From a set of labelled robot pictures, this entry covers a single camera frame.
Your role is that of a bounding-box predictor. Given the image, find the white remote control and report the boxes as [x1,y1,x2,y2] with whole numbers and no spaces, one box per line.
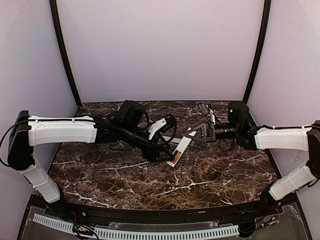
[167,136,192,168]

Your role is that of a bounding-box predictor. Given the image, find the purple battery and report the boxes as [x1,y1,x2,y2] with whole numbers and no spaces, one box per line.
[172,150,179,164]

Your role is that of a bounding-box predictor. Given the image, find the white remote battery cover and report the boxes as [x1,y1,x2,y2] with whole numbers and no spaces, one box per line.
[163,136,181,144]

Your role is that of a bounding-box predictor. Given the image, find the orange battery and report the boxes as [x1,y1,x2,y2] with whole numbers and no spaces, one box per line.
[173,151,181,165]

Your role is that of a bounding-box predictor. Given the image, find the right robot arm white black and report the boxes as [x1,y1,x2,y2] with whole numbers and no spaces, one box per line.
[184,101,320,201]

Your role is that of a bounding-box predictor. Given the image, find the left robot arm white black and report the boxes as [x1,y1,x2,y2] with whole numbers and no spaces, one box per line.
[2,100,177,204]

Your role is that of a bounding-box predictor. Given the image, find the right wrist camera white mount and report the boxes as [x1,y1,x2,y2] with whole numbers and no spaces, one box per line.
[197,103,216,124]

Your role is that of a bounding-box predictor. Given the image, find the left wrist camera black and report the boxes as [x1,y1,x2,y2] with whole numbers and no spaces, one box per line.
[148,117,167,140]

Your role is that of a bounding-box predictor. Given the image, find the grey slotted cable duct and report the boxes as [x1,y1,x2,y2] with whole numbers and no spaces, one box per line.
[33,213,240,240]

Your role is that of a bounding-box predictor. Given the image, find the black front rail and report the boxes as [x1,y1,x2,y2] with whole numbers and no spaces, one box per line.
[67,202,263,227]

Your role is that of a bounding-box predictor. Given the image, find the right black frame post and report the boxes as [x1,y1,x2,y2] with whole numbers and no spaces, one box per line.
[242,0,272,104]

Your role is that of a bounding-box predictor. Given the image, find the black frame post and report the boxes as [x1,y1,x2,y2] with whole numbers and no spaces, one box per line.
[49,0,82,108]
[242,0,272,104]

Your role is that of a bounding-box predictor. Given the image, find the left black frame post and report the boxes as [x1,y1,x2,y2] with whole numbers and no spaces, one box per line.
[49,0,82,108]

